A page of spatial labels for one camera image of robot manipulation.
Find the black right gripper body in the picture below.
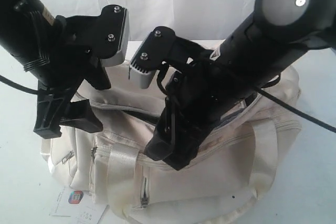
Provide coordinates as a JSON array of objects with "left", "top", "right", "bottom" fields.
[{"left": 145, "top": 37, "right": 250, "bottom": 170}]

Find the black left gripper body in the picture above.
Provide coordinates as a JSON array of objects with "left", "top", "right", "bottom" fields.
[{"left": 34, "top": 16, "right": 111, "bottom": 139}]

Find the cream fabric duffel bag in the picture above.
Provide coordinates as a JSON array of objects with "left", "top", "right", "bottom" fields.
[{"left": 40, "top": 39, "right": 302, "bottom": 224}]

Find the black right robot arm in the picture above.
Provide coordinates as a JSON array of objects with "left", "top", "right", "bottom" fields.
[{"left": 144, "top": 0, "right": 335, "bottom": 170}]

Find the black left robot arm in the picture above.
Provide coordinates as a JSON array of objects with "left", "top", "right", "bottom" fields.
[{"left": 1, "top": 0, "right": 111, "bottom": 139}]

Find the white paper hang tag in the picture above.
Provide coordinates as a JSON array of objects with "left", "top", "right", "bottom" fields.
[{"left": 49, "top": 187, "right": 107, "bottom": 224}]

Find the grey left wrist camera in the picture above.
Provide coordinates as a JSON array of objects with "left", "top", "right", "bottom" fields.
[{"left": 92, "top": 5, "right": 130, "bottom": 67}]

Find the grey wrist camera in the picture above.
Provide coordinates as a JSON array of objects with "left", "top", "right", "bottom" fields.
[
  {"left": 128, "top": 26, "right": 179, "bottom": 90},
  {"left": 92, "top": 5, "right": 130, "bottom": 67}
]

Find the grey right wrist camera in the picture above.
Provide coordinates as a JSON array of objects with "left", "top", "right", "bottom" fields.
[{"left": 128, "top": 26, "right": 179, "bottom": 90}]

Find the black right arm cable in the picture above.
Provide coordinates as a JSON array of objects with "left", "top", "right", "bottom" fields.
[{"left": 154, "top": 61, "right": 336, "bottom": 133}]

